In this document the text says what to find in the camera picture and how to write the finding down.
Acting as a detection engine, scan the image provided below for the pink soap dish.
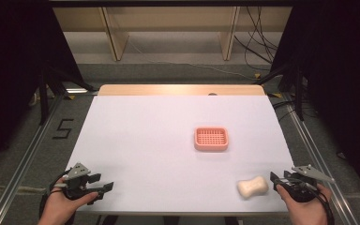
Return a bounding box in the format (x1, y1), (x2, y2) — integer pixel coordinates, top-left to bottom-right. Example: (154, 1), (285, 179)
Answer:
(193, 126), (230, 153)

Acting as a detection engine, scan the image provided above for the person's right hand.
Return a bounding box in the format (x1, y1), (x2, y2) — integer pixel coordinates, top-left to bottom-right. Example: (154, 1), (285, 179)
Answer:
(276, 183), (334, 225)

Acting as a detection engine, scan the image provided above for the white soap bar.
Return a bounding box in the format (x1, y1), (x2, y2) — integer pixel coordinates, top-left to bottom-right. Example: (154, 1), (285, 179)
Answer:
(236, 175), (270, 200)

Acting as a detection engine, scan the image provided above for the bundle of black cables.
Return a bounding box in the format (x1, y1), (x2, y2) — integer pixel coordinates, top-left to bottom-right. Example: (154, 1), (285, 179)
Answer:
(233, 6), (279, 72)

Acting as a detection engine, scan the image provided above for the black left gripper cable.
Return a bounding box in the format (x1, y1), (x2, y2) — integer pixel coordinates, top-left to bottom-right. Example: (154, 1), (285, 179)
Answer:
(37, 169), (73, 221)

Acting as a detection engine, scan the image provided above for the thin white cable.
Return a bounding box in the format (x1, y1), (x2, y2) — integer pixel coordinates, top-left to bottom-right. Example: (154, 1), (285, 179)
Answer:
(127, 38), (255, 80)

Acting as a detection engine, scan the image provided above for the black floor cable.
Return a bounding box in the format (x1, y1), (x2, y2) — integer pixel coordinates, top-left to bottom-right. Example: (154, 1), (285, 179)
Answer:
(272, 98), (298, 122)

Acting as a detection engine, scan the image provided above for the black curtain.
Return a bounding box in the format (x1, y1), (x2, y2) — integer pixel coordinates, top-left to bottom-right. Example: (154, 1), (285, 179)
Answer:
(270, 0), (360, 196)
(0, 0), (86, 177)

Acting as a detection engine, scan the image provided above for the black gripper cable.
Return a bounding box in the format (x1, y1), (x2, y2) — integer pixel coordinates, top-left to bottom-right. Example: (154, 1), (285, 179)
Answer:
(306, 182), (336, 225)
(37, 169), (73, 221)

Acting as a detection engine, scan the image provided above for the aluminium floor rail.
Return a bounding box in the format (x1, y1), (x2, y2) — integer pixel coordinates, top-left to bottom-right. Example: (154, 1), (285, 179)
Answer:
(0, 87), (99, 225)
(281, 93), (358, 225)

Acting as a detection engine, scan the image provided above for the person's left hand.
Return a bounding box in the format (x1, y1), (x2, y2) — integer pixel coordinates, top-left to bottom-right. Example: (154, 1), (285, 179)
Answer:
(37, 177), (99, 225)

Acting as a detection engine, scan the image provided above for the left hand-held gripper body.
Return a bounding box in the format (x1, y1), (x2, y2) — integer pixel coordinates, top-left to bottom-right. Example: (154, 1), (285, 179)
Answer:
(63, 162), (92, 202)

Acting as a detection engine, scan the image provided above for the light wooden shelf unit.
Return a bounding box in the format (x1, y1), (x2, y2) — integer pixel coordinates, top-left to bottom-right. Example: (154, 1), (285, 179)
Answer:
(52, 6), (293, 63)

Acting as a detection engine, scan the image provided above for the black metal stand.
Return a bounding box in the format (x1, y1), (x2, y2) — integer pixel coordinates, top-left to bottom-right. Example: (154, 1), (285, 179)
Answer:
(36, 64), (96, 127)
(254, 61), (306, 122)

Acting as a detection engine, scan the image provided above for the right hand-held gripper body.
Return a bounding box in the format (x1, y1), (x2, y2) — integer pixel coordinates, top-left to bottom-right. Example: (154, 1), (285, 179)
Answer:
(281, 164), (337, 203)

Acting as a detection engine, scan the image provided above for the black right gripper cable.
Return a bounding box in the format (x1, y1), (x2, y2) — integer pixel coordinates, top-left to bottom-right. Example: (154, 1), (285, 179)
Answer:
(306, 182), (336, 225)

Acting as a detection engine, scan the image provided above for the light wooden table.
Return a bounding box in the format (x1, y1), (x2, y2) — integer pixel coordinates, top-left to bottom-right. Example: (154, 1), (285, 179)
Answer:
(74, 83), (292, 218)

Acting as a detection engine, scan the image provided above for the white table cover sheet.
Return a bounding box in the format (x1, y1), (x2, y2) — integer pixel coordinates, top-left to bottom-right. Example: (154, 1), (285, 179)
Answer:
(64, 95), (295, 215)

